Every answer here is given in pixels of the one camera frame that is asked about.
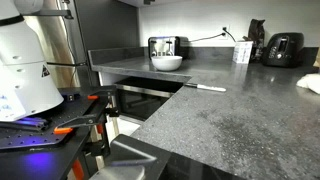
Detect white pen with black cap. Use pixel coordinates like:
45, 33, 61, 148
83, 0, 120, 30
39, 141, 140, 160
184, 82, 227, 93

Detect white ceramic bowl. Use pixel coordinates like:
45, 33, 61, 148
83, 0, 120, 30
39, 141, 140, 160
150, 55, 184, 72

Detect built-in black oven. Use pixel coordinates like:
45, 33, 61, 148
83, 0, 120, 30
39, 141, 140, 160
113, 76, 185, 122

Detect silver two-slot toaster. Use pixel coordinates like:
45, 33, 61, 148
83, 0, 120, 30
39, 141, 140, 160
147, 35, 190, 60

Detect black glass cooktop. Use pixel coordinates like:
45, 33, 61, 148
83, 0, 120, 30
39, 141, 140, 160
158, 151, 248, 180

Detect white printed carton box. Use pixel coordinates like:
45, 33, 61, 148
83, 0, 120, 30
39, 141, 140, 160
232, 40, 254, 65

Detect dark brown foil bag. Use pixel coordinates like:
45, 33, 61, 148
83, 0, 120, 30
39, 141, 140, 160
242, 18, 267, 63

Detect orange clamp grip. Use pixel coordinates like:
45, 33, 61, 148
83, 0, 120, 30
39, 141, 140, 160
71, 159, 85, 180

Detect stainless steel refrigerator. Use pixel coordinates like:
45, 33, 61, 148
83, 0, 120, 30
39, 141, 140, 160
24, 0, 92, 89

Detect black perforated mounting board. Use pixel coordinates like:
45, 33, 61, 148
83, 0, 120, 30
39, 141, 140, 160
0, 88, 111, 152

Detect black toaster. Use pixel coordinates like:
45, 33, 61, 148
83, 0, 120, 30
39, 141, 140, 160
261, 31, 305, 69

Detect black aluminium extrusion rails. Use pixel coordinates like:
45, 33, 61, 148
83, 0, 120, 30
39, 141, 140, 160
0, 116, 50, 132

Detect white cloth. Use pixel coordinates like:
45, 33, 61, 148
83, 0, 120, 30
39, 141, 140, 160
295, 73, 320, 95

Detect brown wooden board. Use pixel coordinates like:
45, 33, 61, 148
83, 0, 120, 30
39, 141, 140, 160
313, 46, 320, 68

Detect black clamp with orange handle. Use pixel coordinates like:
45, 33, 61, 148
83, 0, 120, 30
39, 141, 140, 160
86, 84, 118, 102
53, 96, 113, 136

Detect grey metal camera mount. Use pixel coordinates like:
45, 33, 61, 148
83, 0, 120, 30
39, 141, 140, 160
89, 133, 172, 180

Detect white wall power outlet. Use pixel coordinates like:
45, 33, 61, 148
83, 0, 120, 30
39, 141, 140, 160
219, 23, 231, 40

